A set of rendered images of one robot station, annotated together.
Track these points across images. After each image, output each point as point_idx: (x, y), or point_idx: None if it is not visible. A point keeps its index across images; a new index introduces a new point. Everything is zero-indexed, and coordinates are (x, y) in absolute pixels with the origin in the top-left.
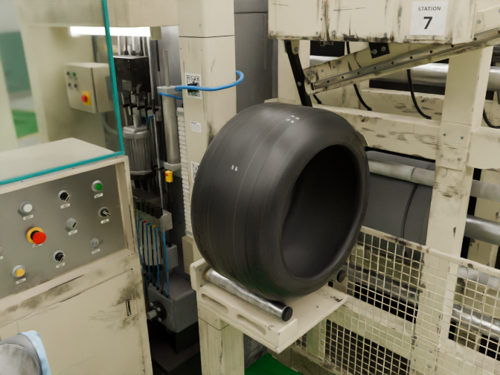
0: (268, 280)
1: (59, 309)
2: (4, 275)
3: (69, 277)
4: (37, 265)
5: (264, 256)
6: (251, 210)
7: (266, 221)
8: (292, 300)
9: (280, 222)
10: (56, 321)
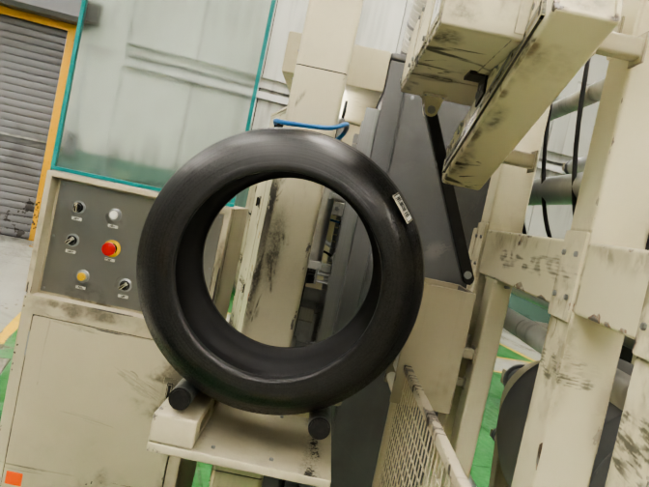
0: (150, 313)
1: (93, 336)
2: (69, 272)
3: (121, 312)
4: (100, 282)
5: (146, 268)
6: (154, 203)
7: (158, 219)
8: (202, 389)
9: (176, 232)
10: (85, 349)
